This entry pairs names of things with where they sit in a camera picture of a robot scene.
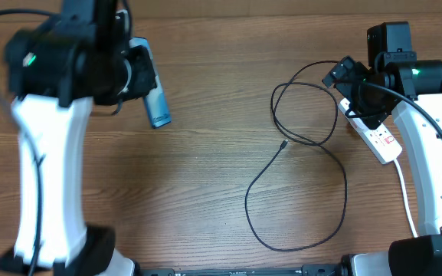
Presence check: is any blue Galaxy smartphone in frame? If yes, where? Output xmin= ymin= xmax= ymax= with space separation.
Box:
xmin=129 ymin=37 xmax=172 ymax=129

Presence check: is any black USB charging cable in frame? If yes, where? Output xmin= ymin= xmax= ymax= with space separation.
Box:
xmin=244 ymin=60 xmax=349 ymax=253

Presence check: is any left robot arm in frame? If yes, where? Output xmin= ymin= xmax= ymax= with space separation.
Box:
xmin=0 ymin=0 xmax=171 ymax=275

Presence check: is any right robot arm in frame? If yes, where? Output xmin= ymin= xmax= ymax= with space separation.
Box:
xmin=323 ymin=21 xmax=442 ymax=275

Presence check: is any white power strip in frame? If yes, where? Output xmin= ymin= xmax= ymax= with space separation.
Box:
xmin=339 ymin=98 xmax=402 ymax=165

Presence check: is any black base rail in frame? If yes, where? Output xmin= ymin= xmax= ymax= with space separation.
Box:
xmin=139 ymin=264 xmax=349 ymax=276

